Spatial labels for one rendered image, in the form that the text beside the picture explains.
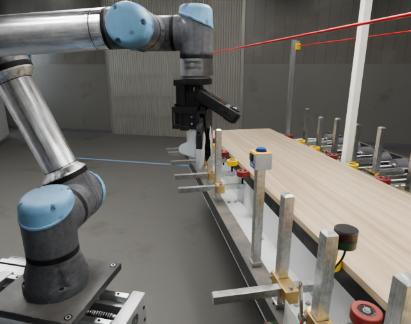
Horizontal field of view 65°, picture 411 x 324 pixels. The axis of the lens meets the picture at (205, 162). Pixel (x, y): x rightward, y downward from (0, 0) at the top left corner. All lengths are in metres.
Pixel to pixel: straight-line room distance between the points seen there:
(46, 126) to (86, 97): 7.48
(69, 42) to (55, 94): 8.16
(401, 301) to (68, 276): 0.68
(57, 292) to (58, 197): 0.21
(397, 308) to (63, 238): 0.68
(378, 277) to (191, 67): 0.88
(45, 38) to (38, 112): 0.25
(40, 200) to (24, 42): 0.32
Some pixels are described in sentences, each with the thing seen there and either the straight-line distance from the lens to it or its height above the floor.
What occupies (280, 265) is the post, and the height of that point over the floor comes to 0.88.
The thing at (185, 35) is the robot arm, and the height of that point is 1.60.
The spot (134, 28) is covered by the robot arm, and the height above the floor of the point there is 1.60.
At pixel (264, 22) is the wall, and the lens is 7.07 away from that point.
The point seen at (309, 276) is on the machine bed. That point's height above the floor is 0.69.
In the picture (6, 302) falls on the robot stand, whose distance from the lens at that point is 0.90.
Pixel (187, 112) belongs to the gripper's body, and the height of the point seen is 1.44.
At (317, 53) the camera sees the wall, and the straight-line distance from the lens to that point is 7.04.
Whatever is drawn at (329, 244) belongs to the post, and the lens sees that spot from 0.90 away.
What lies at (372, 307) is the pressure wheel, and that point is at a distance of 1.08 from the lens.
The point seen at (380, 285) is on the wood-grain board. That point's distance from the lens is 1.18.
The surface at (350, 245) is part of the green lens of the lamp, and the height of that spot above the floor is 1.11.
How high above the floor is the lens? 1.54
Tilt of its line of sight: 16 degrees down
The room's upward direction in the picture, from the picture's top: straight up
